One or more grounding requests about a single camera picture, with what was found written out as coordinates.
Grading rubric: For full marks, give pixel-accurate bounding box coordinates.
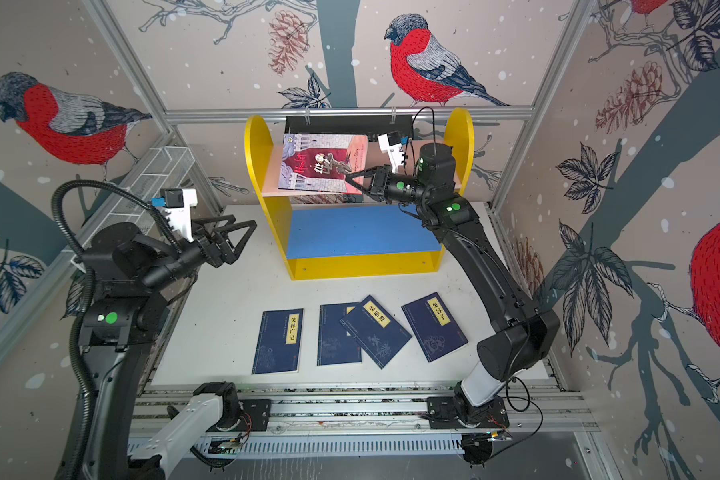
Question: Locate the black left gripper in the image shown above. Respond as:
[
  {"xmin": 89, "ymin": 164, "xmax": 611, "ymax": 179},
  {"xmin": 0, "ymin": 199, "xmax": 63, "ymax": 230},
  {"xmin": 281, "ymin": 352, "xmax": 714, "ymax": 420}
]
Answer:
[{"xmin": 142, "ymin": 211, "xmax": 257, "ymax": 293}]

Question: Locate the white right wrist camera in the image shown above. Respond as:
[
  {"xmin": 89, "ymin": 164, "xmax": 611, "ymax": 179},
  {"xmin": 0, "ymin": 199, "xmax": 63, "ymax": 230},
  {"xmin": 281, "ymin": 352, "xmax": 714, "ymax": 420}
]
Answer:
[{"xmin": 378, "ymin": 131, "xmax": 409, "ymax": 173}]

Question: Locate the black slotted vent box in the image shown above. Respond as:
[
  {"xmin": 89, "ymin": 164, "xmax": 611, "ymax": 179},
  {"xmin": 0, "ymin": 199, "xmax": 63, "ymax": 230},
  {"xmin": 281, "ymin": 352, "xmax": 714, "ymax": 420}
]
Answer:
[{"xmin": 284, "ymin": 115, "xmax": 414, "ymax": 142}]

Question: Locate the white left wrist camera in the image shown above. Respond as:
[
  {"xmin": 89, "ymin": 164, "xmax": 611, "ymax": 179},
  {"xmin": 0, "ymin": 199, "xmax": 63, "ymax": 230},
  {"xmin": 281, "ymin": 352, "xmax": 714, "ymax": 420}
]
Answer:
[{"xmin": 151, "ymin": 188, "xmax": 198, "ymax": 242}]

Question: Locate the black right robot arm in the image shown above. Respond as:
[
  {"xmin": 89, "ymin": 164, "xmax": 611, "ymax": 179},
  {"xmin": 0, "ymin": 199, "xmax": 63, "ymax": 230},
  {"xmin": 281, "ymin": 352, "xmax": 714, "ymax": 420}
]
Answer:
[{"xmin": 345, "ymin": 143, "xmax": 560, "ymax": 427}]

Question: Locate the navy book leftmost yellow label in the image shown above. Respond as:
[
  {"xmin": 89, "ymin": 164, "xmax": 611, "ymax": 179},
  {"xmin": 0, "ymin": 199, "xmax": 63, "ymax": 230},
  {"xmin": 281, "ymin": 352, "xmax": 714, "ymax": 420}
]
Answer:
[{"xmin": 251, "ymin": 309, "xmax": 304, "ymax": 375}]

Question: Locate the red silver illustrated book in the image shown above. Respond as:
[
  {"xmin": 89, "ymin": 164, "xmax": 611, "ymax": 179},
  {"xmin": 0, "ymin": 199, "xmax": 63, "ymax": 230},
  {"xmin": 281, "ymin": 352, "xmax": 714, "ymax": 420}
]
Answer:
[{"xmin": 278, "ymin": 133, "xmax": 369, "ymax": 195}]

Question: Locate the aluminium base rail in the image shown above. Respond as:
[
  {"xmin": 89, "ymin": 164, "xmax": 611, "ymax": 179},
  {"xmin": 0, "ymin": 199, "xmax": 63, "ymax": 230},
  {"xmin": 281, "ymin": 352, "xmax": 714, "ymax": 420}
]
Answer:
[{"xmin": 125, "ymin": 380, "xmax": 601, "ymax": 460}]

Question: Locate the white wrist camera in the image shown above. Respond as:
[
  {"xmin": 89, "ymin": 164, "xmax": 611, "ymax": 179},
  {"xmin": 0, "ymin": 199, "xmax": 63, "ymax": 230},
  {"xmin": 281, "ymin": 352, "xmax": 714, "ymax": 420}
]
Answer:
[
  {"xmin": 378, "ymin": 131, "xmax": 409, "ymax": 173},
  {"xmin": 151, "ymin": 188, "xmax": 198, "ymax": 242}
]

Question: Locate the white wire mesh tray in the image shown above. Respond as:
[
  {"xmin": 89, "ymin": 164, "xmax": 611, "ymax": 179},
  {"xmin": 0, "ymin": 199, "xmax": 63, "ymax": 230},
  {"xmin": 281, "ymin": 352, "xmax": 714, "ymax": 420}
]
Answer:
[{"xmin": 70, "ymin": 145, "xmax": 197, "ymax": 275}]

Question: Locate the yellow blue pink bookshelf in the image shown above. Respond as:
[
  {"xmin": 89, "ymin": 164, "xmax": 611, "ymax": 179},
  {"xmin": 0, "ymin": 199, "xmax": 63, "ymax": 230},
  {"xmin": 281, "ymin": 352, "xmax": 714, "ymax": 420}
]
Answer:
[{"xmin": 243, "ymin": 107, "xmax": 476, "ymax": 282}]

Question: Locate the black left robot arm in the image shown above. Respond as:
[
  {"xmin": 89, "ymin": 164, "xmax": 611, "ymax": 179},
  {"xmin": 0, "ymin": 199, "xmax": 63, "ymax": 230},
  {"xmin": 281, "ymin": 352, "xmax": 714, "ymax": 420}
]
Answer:
[{"xmin": 56, "ymin": 215, "xmax": 257, "ymax": 479}]

